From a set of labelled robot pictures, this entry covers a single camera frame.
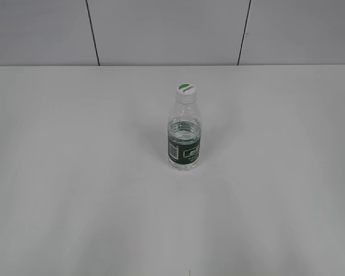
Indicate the white green bottle cap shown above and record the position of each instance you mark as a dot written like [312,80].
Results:
[186,93]

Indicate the clear Cestbon water bottle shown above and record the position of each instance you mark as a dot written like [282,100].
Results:
[184,129]

